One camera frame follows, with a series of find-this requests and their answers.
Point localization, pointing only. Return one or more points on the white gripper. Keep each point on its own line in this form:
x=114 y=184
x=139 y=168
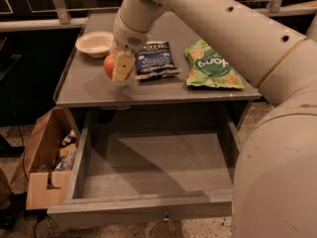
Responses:
x=128 y=37

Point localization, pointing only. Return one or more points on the red apple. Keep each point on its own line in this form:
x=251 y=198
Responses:
x=109 y=66

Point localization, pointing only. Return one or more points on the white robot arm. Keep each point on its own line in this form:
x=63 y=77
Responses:
x=275 y=181

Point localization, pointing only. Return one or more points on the open grey top drawer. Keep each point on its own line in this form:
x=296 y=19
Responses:
x=144 y=174

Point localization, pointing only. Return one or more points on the white paper bowl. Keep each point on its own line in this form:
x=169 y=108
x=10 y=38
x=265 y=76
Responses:
x=95 y=44

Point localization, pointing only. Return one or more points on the dark blue chip bag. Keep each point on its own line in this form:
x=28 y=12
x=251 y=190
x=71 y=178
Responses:
x=154 y=60

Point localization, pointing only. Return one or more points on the grey cabinet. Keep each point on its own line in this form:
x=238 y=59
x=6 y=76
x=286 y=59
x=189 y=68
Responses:
x=84 y=82

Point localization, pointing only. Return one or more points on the metal window railing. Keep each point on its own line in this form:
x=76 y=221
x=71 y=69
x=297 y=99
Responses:
x=49 y=7

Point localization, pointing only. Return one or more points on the green snack bag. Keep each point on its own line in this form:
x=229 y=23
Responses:
x=209 y=69

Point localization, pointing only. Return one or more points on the snack packets in box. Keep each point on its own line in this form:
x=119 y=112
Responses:
x=67 y=153

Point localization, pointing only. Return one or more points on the drawer handle tag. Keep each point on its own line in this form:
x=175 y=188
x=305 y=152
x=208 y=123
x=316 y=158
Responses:
x=163 y=229

